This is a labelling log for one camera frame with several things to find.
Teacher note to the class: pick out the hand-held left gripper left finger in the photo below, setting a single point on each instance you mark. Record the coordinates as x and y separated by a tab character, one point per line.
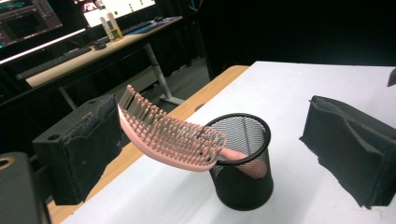
77	146

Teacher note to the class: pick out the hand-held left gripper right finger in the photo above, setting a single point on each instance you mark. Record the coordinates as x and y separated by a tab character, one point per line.
351	155

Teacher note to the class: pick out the pink hairbrush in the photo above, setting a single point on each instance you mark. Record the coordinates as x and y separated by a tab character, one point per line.
165	137

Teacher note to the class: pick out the black mesh pen cup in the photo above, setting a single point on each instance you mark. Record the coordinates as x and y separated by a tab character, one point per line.
243	193

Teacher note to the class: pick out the black keyboard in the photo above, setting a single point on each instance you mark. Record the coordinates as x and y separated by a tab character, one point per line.
146	26
53	62

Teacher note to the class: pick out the white table cover board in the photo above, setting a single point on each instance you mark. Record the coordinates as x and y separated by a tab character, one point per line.
286	90

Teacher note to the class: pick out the black computer mouse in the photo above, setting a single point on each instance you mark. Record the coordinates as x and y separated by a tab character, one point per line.
100	46

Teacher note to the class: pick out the white light strip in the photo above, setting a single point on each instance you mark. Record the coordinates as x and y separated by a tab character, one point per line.
40	46

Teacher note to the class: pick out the white-legged desk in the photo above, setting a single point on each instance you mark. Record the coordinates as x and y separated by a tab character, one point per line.
130	40

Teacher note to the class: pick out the clear bottle yellow liquid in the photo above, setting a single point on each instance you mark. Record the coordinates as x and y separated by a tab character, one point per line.
111	28

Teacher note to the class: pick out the dark-screen monitor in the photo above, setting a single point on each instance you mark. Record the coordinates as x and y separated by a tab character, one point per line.
25	21

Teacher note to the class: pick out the bright-screen monitor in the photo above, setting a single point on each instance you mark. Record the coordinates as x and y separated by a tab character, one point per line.
124	7

